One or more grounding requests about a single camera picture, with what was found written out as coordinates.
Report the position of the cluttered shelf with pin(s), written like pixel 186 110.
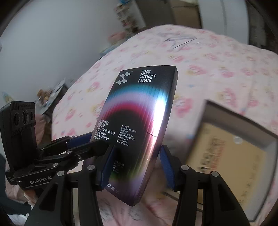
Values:
pixel 130 15

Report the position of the brown cardboard box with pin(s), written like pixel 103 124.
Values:
pixel 184 13

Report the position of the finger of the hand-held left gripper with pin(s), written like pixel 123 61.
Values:
pixel 86 148
pixel 80 139

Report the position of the pink printed blanket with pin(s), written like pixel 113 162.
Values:
pixel 217 65

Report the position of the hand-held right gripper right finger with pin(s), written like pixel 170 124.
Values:
pixel 167 165

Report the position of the black storage box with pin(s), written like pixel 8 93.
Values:
pixel 269 139

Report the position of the dark bedside table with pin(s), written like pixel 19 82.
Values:
pixel 58 91

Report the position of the black iridescent screen protector box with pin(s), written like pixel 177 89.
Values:
pixel 141 113

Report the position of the yellow box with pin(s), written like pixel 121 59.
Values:
pixel 221 152

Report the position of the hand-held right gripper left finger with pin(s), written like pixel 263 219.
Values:
pixel 109 165

